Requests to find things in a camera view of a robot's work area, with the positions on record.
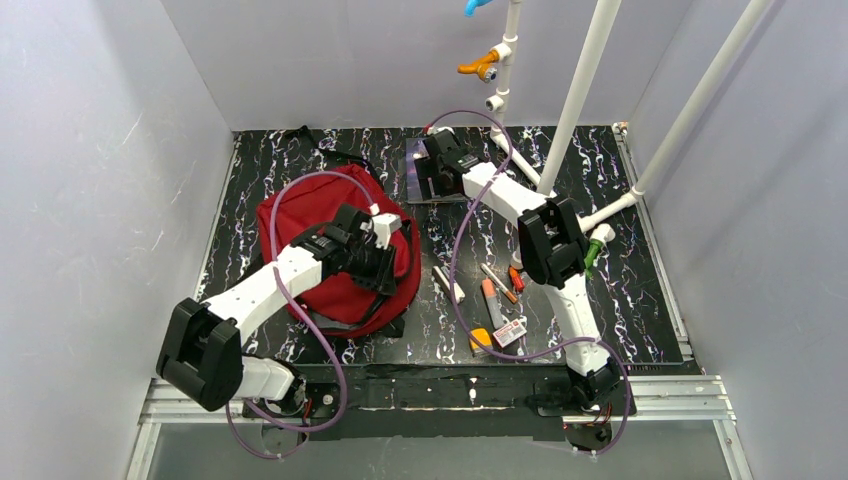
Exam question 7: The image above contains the purple galaxy cover book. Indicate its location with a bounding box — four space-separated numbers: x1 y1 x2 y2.
403 138 465 204

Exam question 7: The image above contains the red student backpack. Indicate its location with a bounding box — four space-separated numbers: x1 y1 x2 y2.
256 164 421 338

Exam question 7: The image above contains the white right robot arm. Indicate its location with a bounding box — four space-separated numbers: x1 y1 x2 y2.
416 128 600 339

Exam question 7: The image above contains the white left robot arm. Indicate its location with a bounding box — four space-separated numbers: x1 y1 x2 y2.
155 204 402 411

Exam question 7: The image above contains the orange pipe valve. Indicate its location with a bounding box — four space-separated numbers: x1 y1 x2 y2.
457 49 500 83

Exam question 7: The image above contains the thin orange tip pen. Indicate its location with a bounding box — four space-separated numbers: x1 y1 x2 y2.
480 263 518 304

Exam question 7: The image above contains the small orange red marker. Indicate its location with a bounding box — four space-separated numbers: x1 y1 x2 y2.
508 266 525 294

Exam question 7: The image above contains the blue pipe valve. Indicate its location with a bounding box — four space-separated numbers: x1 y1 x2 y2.
464 0 492 17

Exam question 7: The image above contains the green pipe valve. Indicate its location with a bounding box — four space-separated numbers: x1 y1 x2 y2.
584 238 605 278

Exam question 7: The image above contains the red white eraser box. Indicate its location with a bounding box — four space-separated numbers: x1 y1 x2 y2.
492 320 527 348

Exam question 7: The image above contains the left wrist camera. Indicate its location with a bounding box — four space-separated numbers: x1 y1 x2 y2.
368 203 402 250

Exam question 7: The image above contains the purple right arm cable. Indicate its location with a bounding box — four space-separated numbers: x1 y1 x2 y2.
422 109 632 457

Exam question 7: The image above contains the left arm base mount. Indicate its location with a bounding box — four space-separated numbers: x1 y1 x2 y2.
260 362 343 452

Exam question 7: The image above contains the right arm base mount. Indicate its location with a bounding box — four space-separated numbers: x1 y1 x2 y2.
524 378 637 454

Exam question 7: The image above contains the aluminium front rail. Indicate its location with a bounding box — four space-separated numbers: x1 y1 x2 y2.
126 375 753 479

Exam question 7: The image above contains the white PVC pipe frame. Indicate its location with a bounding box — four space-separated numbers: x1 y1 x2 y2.
484 0 775 245

